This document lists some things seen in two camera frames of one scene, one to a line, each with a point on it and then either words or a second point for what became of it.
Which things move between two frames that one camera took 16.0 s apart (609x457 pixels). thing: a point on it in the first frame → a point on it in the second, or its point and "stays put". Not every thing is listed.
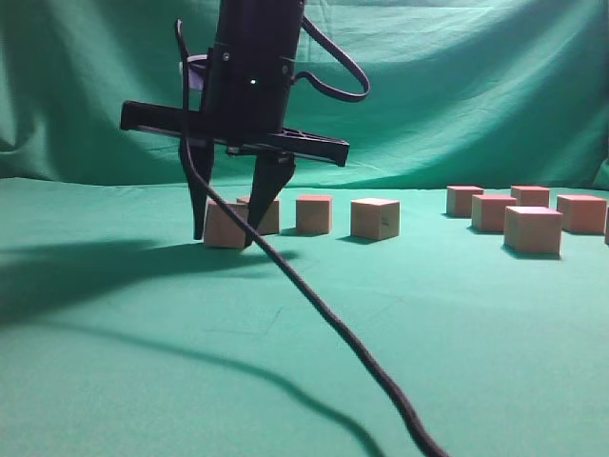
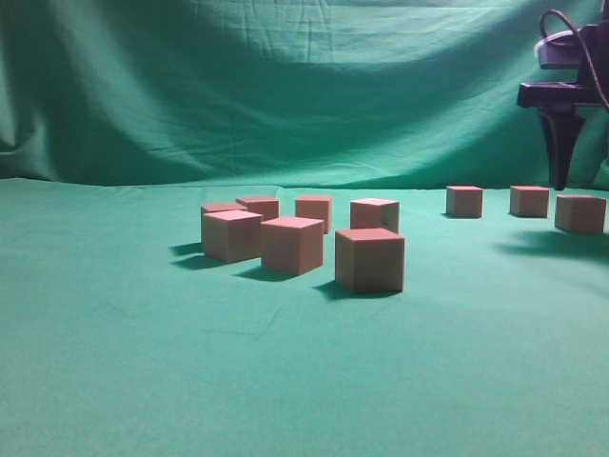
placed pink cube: (375, 218) stays put
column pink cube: (488, 210) → (369, 260)
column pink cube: (533, 231) → (292, 244)
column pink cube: (460, 200) stays put
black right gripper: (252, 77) → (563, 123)
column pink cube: (536, 196) stays put
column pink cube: (582, 213) stays put
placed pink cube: (314, 214) stays put
